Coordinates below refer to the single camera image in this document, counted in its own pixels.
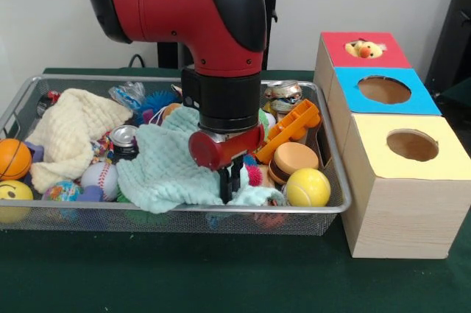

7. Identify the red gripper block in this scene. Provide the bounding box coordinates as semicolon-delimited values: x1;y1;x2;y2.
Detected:
188;123;266;205

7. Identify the mint green waffle cloth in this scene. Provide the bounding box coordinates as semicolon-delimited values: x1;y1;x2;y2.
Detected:
116;106;286;214

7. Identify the yellow plush duck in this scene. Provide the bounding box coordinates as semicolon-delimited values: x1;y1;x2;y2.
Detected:
344;39;387;59

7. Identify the clear mesh bin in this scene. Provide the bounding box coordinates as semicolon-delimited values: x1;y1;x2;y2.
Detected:
0;74;353;236

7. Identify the wooden box with three holes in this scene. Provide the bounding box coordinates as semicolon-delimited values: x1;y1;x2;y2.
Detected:
313;31;471;259

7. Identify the toy hamburger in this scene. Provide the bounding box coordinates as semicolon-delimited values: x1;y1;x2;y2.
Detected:
268;141;320;186

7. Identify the yellow tennis ball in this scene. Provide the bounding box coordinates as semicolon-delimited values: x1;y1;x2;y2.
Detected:
285;168;332;208

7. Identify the orange plastic toy block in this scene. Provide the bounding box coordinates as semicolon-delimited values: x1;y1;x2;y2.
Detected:
255;99;323;165

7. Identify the crushed drink can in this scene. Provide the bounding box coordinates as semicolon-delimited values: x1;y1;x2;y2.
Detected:
264;80;305;114

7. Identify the dark green tablecloth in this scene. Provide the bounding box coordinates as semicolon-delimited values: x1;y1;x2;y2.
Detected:
0;66;471;313
437;79;471;133

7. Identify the white baseball toy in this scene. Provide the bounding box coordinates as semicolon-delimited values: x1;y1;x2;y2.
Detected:
79;161;121;202

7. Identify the cream waffle cloth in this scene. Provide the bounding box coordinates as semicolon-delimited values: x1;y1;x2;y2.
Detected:
25;88;134;194

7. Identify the yellow smiley ball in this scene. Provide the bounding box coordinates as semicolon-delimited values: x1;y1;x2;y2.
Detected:
0;180;35;224

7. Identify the orange basketball toy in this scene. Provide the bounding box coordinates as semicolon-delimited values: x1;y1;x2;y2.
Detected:
0;138;33;181

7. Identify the black upright panel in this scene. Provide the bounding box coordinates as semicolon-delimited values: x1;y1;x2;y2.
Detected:
425;0;471;88

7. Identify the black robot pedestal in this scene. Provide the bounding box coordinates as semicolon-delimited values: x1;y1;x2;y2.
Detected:
141;0;297;70

